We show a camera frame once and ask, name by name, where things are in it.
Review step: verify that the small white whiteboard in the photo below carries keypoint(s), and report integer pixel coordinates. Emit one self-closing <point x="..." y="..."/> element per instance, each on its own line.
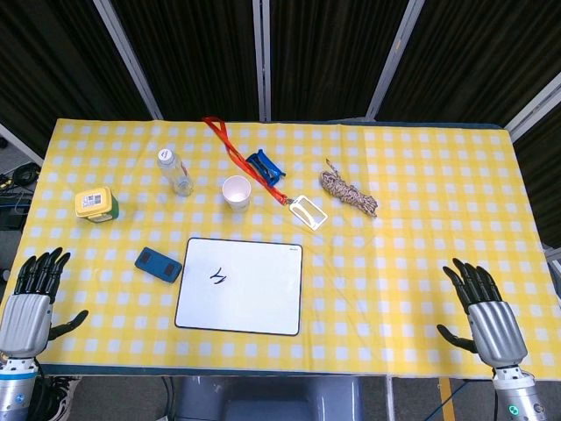
<point x="241" y="286"/>

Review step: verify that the grey partition frame post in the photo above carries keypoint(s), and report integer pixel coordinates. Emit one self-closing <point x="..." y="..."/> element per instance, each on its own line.
<point x="263" y="61"/>
<point x="128" y="59"/>
<point x="537" y="116"/>
<point x="393" y="59"/>
<point x="17" y="142"/>

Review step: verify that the white paper cup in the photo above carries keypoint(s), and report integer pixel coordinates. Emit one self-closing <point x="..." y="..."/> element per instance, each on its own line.
<point x="237" y="193"/>

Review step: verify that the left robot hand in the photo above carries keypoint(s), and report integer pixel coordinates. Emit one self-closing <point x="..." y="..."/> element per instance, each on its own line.
<point x="27" y="313"/>

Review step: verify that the yellow checkered tablecloth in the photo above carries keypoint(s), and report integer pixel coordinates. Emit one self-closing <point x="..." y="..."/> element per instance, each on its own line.
<point x="280" y="245"/>

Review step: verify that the blue whiteboard eraser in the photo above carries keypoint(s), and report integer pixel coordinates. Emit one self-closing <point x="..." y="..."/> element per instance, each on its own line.
<point x="158" y="264"/>

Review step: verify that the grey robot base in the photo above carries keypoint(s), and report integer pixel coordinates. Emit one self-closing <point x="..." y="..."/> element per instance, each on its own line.
<point x="267" y="397"/>

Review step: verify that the yellow lidded green box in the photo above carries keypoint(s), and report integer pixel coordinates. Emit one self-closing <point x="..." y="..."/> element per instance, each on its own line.
<point x="95" y="204"/>

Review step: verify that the white badge holder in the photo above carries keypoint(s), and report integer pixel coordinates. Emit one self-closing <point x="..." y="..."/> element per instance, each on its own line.
<point x="308" y="212"/>

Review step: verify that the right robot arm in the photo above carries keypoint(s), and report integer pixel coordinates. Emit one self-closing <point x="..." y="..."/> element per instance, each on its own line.
<point x="519" y="394"/>

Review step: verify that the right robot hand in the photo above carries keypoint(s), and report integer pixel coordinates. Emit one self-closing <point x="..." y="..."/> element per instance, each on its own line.
<point x="493" y="324"/>

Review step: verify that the clear plastic water bottle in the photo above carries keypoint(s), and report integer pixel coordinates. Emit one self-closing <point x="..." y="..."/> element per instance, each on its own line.
<point x="175" y="172"/>

